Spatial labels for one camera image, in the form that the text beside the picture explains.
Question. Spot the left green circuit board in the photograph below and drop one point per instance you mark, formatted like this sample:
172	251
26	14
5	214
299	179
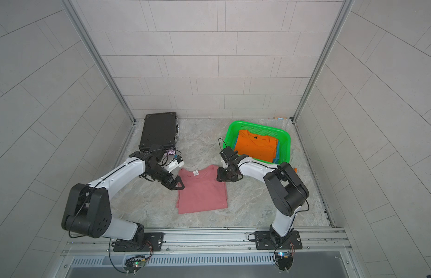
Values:
134	264

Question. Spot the pink t-shirt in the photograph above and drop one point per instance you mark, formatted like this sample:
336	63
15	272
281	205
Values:
202	192

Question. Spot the right aluminium corner post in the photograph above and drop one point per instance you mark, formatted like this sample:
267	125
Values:
331	39

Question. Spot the orange t-shirt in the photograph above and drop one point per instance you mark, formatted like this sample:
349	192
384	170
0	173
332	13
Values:
256	146

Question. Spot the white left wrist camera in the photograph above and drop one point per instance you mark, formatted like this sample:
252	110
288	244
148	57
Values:
177	162

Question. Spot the green circuit board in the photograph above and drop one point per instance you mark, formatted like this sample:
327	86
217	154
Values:
283	260
134	264

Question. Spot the white ventilation grille strip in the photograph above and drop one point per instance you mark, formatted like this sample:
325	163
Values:
180	260

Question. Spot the aluminium mounting rail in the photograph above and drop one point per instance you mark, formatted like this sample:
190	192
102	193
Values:
217	240

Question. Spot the aluminium corner post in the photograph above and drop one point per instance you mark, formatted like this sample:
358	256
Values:
93	51
331	39

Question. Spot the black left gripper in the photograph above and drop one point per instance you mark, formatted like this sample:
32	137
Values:
167	178

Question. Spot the right green circuit board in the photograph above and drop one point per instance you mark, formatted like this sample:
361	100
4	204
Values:
283	260

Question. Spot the green plastic basket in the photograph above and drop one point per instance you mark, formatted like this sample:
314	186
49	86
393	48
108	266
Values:
281	135

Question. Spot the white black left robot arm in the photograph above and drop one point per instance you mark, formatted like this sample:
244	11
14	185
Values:
88	209

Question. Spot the left aluminium corner post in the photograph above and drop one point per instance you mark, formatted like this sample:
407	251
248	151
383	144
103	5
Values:
93	51

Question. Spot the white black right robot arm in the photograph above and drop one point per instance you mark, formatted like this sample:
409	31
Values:
287	191

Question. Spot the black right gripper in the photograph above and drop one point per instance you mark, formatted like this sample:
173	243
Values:
220	177

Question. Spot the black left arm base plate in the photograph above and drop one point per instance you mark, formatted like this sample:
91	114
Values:
149	241

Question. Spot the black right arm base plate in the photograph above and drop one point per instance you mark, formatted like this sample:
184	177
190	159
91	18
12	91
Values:
265	240

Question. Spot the blue t-shirt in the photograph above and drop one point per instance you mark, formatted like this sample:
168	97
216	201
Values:
277	155

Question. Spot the black hard case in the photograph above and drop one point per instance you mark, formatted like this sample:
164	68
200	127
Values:
159	129

